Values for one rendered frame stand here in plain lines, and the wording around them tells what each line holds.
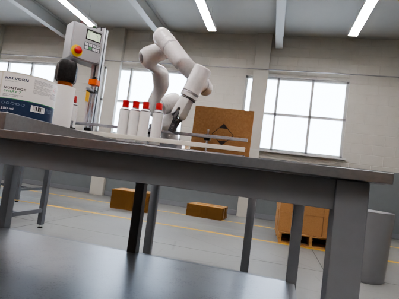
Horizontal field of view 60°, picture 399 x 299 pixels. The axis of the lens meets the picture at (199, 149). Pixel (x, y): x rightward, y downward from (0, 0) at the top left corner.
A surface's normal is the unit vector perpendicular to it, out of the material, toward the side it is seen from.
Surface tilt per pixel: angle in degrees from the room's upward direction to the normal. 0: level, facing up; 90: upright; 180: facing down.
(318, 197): 90
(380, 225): 94
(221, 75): 90
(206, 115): 90
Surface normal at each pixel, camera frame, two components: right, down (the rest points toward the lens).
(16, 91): 0.29, -0.02
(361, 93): -0.21, -0.08
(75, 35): 0.67, 0.04
